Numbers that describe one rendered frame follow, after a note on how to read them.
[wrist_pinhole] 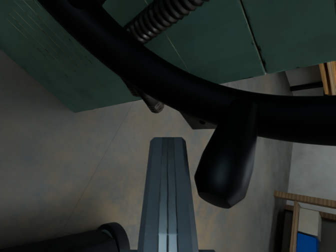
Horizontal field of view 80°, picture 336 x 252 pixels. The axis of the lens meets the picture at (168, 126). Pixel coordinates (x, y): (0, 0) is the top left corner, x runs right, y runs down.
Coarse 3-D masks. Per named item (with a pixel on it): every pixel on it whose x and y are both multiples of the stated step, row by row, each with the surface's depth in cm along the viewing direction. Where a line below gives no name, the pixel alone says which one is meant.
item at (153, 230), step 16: (160, 144) 10; (160, 160) 9; (160, 176) 8; (144, 192) 8; (160, 192) 7; (144, 208) 7; (160, 208) 7; (144, 224) 6; (160, 224) 6; (144, 240) 6; (160, 240) 6
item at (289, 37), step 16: (256, 0) 24; (272, 0) 23; (288, 0) 22; (304, 0) 22; (320, 0) 21; (256, 16) 25; (272, 16) 24; (288, 16) 23; (304, 16) 23; (320, 16) 22; (256, 32) 26; (272, 32) 26; (288, 32) 25; (304, 32) 24; (320, 32) 23; (272, 48) 27; (288, 48) 26; (304, 48) 25; (320, 48) 25; (272, 64) 29; (288, 64) 28; (304, 64) 27
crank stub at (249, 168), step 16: (240, 112) 10; (256, 112) 11; (224, 128) 10; (240, 128) 10; (256, 128) 10; (208, 144) 10; (224, 144) 9; (240, 144) 9; (208, 160) 9; (224, 160) 9; (240, 160) 9; (208, 176) 9; (224, 176) 8; (240, 176) 9; (208, 192) 9; (224, 192) 8; (240, 192) 8
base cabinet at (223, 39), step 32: (0, 0) 44; (32, 0) 39; (128, 0) 30; (224, 0) 25; (0, 32) 55; (32, 32) 48; (64, 32) 43; (192, 32) 30; (224, 32) 28; (32, 64) 62; (64, 64) 53; (96, 64) 47; (192, 64) 35; (224, 64) 32; (256, 64) 30; (64, 96) 71; (96, 96) 60; (128, 96) 52
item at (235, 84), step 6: (222, 84) 39; (228, 84) 41; (234, 84) 43; (186, 114) 41; (186, 120) 43; (192, 120) 42; (198, 120) 41; (192, 126) 44; (198, 126) 43; (204, 126) 42; (210, 126) 41
